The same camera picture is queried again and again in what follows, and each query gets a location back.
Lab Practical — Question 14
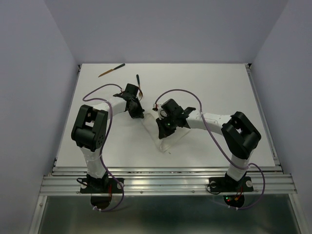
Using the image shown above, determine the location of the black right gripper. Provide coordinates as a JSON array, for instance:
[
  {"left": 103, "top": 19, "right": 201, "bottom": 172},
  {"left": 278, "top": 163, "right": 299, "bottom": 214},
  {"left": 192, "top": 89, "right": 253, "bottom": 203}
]
[{"left": 156, "top": 114, "right": 177, "bottom": 139}]

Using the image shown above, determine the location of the gold fork green handle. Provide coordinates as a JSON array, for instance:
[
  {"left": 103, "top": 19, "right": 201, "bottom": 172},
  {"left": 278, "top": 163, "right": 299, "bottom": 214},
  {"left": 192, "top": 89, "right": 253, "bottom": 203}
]
[{"left": 136, "top": 74, "right": 143, "bottom": 98}]

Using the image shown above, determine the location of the white cloth napkin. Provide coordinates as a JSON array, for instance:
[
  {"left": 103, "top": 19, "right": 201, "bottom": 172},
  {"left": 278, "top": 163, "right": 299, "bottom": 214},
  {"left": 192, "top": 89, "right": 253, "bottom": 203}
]
[{"left": 141, "top": 111, "right": 190, "bottom": 153}]

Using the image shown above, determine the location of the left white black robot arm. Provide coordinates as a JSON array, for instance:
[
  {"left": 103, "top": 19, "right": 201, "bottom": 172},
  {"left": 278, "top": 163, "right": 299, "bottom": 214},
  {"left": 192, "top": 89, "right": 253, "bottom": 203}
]
[{"left": 71, "top": 97, "right": 144, "bottom": 192}]

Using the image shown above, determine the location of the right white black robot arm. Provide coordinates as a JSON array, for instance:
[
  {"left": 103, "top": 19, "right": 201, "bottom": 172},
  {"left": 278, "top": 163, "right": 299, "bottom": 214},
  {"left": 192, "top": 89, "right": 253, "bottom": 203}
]
[{"left": 156, "top": 110, "right": 261, "bottom": 190}]

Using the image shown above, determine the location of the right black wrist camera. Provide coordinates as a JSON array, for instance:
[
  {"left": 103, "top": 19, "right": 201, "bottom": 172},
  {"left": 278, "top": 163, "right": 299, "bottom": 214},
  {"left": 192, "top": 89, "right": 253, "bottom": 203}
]
[{"left": 153, "top": 98, "right": 196, "bottom": 128}]

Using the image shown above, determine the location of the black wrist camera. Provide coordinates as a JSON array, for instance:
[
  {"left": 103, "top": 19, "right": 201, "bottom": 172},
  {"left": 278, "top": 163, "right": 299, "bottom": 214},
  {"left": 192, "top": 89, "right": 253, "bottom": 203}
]
[
  {"left": 153, "top": 98, "right": 196, "bottom": 128},
  {"left": 113, "top": 83, "right": 143, "bottom": 101}
]

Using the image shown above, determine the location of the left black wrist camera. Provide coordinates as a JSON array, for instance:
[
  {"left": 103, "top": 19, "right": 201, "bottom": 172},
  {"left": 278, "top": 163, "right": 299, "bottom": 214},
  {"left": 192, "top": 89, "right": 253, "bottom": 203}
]
[{"left": 113, "top": 83, "right": 143, "bottom": 101}]

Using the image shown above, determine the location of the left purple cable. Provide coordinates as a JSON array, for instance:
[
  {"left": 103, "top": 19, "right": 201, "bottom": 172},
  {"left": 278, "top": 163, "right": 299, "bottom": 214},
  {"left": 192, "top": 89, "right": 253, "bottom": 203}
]
[{"left": 82, "top": 83, "right": 125, "bottom": 212}]

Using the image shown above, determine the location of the purple cable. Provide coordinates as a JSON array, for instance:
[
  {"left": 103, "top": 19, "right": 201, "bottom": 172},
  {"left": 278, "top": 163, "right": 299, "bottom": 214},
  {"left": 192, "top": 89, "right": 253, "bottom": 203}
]
[
  {"left": 152, "top": 88, "right": 266, "bottom": 211},
  {"left": 82, "top": 83, "right": 125, "bottom": 212}
]

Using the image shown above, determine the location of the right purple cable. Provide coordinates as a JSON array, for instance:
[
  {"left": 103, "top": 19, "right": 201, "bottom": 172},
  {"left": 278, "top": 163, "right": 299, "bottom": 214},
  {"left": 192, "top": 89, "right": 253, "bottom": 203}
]
[{"left": 152, "top": 88, "right": 266, "bottom": 211}]

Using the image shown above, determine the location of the gold knife green handle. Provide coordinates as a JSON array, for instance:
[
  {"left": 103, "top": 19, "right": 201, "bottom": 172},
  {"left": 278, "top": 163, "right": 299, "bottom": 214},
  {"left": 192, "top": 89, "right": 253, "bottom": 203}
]
[{"left": 98, "top": 63, "right": 126, "bottom": 78}]

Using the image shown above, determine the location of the aluminium rail frame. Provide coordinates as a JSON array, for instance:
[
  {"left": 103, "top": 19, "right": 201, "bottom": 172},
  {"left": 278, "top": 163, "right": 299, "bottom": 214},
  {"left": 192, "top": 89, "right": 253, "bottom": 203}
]
[{"left": 30, "top": 63, "right": 303, "bottom": 234}]

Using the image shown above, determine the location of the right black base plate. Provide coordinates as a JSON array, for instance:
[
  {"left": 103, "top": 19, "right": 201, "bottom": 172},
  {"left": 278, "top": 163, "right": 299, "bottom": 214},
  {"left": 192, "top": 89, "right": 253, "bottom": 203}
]
[{"left": 208, "top": 176, "right": 254, "bottom": 193}]

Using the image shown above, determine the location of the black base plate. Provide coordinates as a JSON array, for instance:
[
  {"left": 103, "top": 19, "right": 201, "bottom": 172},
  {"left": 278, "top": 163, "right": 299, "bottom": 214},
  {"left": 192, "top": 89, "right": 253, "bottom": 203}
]
[
  {"left": 208, "top": 176, "right": 254, "bottom": 193},
  {"left": 76, "top": 177, "right": 122, "bottom": 194}
]

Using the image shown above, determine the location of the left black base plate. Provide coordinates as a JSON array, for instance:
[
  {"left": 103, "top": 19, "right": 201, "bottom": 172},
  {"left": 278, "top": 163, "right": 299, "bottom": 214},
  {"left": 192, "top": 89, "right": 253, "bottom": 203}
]
[{"left": 76, "top": 177, "right": 122, "bottom": 194}]

